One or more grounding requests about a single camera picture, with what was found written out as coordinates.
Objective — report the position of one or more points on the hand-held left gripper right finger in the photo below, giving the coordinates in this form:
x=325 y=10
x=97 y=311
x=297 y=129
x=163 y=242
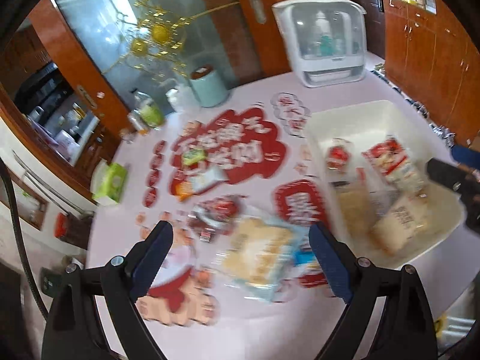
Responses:
x=332 y=266

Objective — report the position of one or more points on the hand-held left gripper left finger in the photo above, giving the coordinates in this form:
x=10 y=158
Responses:
x=150 y=262

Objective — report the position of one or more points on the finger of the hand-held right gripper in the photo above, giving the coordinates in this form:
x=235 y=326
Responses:
x=444 y=174
x=465 y=155

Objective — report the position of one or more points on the red and white snack packet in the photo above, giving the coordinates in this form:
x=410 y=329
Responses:
x=393 y=165

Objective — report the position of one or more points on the clear puffed snack packet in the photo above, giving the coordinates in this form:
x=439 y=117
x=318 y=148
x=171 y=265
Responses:
x=354 y=210

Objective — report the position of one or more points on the beige cracker packet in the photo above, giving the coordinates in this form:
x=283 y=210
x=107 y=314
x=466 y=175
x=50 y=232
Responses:
x=399 y=227

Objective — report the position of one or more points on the large yellow cake bag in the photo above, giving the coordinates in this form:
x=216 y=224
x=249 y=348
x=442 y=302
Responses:
x=258 y=255

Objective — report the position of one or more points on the white plastic bin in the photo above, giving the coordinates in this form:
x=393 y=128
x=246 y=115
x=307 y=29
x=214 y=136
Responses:
x=375 y=120

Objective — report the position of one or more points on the dark jujube packet red label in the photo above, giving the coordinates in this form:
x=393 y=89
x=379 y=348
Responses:
x=338 y=155

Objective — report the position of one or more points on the blue and white snack packet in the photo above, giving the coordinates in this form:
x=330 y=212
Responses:
x=306 y=258

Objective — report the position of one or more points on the dark red snack packet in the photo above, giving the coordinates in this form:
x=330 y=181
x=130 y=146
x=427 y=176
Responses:
x=215 y=215

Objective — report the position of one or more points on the green tissue box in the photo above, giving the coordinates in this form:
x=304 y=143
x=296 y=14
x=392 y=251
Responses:
x=110 y=183

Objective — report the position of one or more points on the orange and white bar packet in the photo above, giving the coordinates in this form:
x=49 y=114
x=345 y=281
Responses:
x=198 y=183

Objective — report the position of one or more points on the red round lid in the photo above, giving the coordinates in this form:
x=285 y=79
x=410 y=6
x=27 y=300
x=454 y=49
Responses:
x=61 y=225

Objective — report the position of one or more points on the small green snack packet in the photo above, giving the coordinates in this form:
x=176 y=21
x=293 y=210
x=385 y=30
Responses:
x=194 y=157

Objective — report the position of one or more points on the glass bottle with yellow-green label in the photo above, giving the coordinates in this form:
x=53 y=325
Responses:
x=148 y=110

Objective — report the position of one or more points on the white plastic bottle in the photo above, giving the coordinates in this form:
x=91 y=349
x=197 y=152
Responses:
x=178 y=99

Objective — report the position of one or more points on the dark entrance door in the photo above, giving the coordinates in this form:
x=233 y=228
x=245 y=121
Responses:
x=365 y=7

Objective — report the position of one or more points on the white bottle sterilizer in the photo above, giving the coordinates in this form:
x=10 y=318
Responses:
x=318 y=41

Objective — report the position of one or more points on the teal canister with brown lid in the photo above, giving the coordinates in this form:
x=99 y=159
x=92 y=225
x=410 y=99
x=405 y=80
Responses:
x=210 y=88

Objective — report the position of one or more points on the glass door with gold ornament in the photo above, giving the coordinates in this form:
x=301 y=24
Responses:
x=112 y=30

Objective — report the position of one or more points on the wooden wall cabinet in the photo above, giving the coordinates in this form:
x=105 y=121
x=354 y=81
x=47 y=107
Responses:
x=431 y=63

